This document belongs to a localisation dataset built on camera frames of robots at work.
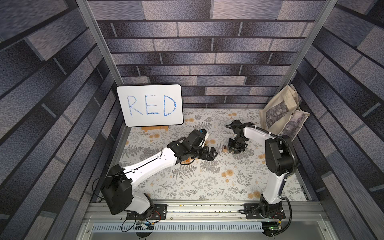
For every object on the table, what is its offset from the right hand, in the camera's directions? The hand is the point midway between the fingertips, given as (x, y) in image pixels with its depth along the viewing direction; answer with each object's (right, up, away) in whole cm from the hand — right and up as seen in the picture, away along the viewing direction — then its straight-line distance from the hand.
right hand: (230, 150), depth 95 cm
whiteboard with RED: (-53, +30, +2) cm, 61 cm away
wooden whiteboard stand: (-59, +14, +10) cm, 61 cm away
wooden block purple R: (-4, +1, -1) cm, 4 cm away
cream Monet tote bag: (+33, +24, -2) cm, 40 cm away
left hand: (-14, +2, -19) cm, 24 cm away
